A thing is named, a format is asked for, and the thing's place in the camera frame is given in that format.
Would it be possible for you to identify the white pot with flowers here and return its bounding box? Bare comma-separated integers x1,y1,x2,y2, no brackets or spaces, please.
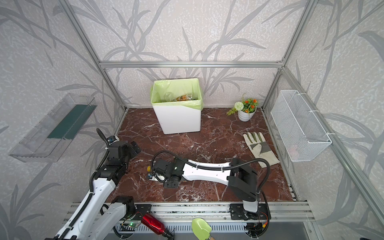
227,98,259,122

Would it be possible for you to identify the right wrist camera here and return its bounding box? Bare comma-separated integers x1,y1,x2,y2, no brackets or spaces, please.
147,173,165,183

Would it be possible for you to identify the white bin with green liner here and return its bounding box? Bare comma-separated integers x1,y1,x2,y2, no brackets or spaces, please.
150,78,204,135

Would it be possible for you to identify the clear plastic wall shelf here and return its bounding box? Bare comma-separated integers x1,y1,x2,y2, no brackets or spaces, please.
9,94,97,163

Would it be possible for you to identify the red metal bottle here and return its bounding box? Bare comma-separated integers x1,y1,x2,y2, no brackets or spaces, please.
141,213,175,240

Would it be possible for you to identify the green plastic trowel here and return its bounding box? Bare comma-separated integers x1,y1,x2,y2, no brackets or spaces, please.
192,218,215,240

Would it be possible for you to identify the clear bottle white cap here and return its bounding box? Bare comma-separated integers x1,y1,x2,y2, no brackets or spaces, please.
164,92,177,102

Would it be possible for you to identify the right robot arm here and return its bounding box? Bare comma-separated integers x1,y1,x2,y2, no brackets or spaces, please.
150,150,271,220

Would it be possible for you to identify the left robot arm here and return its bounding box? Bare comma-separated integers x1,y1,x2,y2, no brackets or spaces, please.
53,129,142,240

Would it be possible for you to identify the white wire mesh basket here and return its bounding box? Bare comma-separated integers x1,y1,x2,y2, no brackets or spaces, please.
271,90,332,162

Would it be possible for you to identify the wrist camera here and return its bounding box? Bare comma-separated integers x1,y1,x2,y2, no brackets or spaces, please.
147,173,165,183
107,136,120,145

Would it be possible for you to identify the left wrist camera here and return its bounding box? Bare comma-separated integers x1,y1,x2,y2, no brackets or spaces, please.
107,136,120,145

